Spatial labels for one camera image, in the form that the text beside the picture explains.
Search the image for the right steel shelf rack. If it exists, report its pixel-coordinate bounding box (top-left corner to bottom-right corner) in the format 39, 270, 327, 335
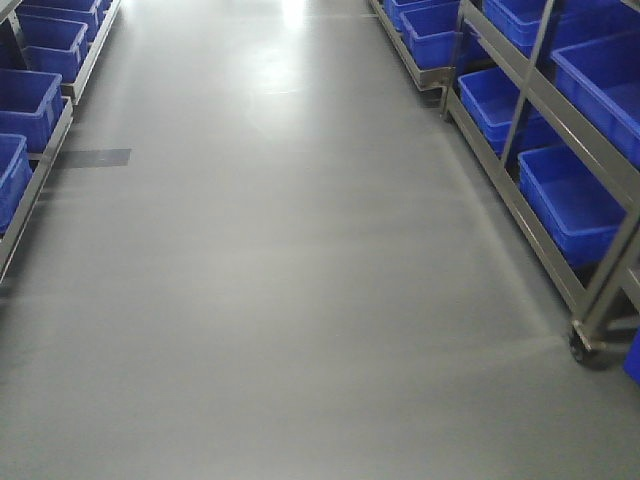
372, 1, 639, 369

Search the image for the steel shelf rack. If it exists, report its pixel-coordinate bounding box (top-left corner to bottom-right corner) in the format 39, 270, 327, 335
1, 1, 121, 271
372, 1, 639, 369

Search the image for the left steel shelf rack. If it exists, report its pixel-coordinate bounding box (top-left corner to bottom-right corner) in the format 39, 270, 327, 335
1, 1, 121, 271

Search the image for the blue bin middle right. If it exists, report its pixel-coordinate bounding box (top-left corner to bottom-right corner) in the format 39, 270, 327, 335
458, 67, 560, 155

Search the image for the blue bin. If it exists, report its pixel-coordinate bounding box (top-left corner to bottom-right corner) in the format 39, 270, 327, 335
518, 145, 625, 269
1, 69, 64, 153
458, 67, 560, 155
551, 31, 639, 166
1, 134, 33, 235

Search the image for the blue bin lower right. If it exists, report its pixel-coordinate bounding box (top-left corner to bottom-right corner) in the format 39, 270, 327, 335
518, 145, 625, 269

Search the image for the blue bin left near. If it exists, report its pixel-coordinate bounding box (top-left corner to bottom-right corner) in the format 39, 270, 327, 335
1, 134, 33, 235

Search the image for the blue bin left middle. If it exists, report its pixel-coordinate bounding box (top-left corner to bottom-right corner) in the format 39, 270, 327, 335
1, 69, 64, 153

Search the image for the blue bin upper right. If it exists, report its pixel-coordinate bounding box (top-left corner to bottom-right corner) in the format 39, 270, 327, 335
551, 31, 639, 166

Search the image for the blue bin corner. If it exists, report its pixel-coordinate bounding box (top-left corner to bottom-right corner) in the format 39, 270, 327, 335
623, 330, 640, 385

